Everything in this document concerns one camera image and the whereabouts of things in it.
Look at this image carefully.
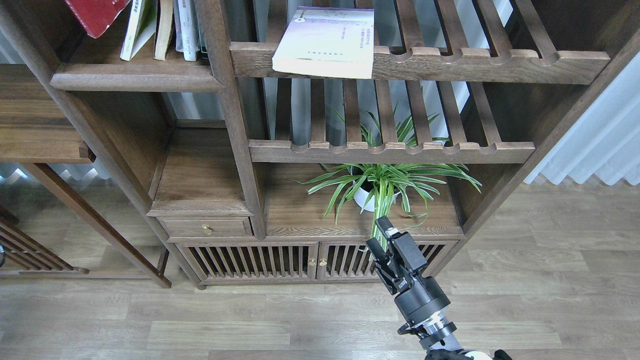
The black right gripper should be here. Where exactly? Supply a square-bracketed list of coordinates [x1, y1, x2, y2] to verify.
[366, 216, 451, 331]

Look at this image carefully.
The white lavender paperback book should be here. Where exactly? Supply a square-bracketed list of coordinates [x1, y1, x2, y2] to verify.
[272, 6, 375, 79]

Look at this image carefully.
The yellow green paperback book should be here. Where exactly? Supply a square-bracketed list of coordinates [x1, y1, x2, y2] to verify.
[119, 0, 158, 61]

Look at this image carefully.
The red paperback book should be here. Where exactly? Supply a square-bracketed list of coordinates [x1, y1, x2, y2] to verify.
[65, 0, 130, 39]

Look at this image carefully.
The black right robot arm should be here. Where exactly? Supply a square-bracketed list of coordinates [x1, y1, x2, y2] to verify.
[366, 216, 511, 360]

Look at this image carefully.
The white plant pot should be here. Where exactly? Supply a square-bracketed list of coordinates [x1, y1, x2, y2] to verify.
[352, 178, 401, 217]

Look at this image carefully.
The green spider plant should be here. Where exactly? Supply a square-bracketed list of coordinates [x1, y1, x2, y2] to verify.
[296, 102, 483, 251]

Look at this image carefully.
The brass drawer knob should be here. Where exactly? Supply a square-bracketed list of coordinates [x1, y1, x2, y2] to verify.
[201, 224, 213, 236]

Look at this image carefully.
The dark wooden bookshelf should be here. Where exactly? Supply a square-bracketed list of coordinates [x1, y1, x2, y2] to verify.
[1, 0, 639, 287]

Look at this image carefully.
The white curtain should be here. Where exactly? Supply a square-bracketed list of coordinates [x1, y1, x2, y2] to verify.
[525, 55, 640, 186]

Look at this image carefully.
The dark green upright book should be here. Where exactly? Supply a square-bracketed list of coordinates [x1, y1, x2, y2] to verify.
[196, 20, 209, 59]

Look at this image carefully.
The white upright book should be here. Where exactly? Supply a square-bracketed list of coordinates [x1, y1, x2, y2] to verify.
[173, 0, 201, 62]

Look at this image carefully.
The tan upright book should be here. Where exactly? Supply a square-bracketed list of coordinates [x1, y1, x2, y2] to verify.
[153, 0, 174, 60]

